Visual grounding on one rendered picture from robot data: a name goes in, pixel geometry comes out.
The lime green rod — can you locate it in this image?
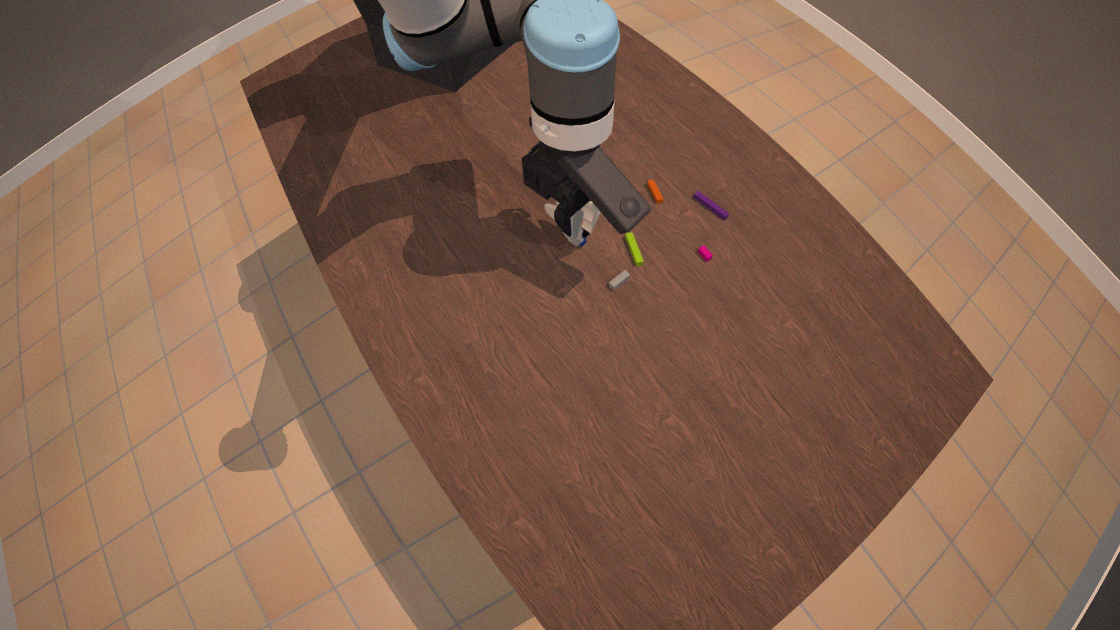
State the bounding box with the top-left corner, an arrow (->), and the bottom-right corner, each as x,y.
625,233 -> 644,267

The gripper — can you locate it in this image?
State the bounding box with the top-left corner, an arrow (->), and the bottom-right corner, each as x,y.
522,141 -> 601,245

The purple rod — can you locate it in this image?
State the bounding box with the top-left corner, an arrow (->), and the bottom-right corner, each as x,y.
694,191 -> 729,221

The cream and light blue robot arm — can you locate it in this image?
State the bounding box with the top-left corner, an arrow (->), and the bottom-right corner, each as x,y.
377,0 -> 651,234

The orange rod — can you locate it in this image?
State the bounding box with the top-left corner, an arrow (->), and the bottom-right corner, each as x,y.
647,179 -> 663,204

